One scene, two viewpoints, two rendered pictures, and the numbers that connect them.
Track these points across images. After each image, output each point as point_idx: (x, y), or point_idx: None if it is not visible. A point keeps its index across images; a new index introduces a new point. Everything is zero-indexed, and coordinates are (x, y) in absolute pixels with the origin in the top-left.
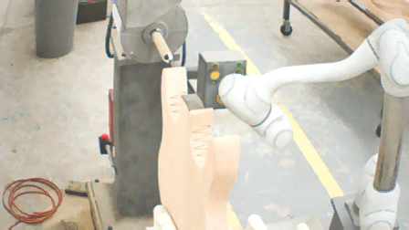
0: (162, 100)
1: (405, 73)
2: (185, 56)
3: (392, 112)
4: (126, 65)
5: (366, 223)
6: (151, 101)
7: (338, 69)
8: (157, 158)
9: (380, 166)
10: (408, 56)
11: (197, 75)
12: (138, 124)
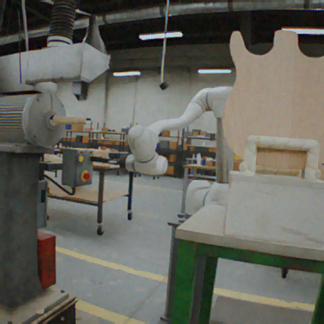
0: (235, 53)
1: None
2: (44, 159)
3: None
4: (13, 159)
5: None
6: (29, 192)
7: (183, 120)
8: (33, 242)
9: (225, 166)
10: None
11: (63, 165)
12: (21, 213)
